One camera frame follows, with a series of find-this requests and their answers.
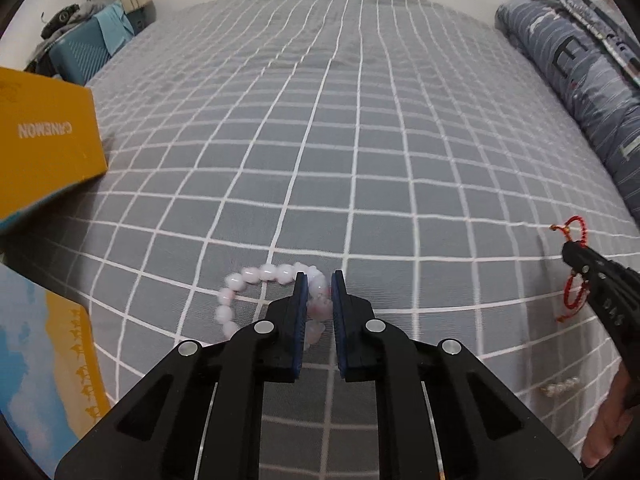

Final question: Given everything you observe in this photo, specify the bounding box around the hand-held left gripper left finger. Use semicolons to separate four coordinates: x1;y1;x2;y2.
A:
54;272;308;480

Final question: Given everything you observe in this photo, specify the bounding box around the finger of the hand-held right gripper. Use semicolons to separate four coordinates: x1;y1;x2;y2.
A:
580;267;640;361
561;241;640;291

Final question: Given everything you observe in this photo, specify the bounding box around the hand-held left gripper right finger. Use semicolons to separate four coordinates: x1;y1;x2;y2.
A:
330;270;583;480

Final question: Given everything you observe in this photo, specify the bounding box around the small red cord bracelet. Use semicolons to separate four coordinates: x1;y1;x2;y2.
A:
549;216;593;323

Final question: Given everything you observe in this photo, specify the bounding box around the pink bead bracelet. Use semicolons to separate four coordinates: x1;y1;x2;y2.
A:
215;261;333;351

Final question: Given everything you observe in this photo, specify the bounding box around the person's right hand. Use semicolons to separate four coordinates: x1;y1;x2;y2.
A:
581;359;640;468

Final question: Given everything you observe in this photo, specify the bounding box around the grey checked bed sheet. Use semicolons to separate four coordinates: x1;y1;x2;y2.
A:
0;0;640;480

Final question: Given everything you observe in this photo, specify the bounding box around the folded blue printed quilt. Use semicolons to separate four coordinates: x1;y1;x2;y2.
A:
495;0;640;211

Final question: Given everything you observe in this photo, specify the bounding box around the blue patterned pillow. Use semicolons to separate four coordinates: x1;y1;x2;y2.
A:
550;0;640;86

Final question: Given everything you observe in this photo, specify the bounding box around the blue yellow cardboard box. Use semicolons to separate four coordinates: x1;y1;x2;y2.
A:
0;66;112;443

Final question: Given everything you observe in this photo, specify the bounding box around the teal suitcase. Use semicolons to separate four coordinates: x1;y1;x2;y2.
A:
50;2;138;86

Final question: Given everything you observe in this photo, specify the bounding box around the dark clutter on suitcase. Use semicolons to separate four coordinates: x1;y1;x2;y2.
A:
39;2;108;40

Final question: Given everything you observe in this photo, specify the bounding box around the small white bead bracelet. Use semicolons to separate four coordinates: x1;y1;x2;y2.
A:
542;377;581;396

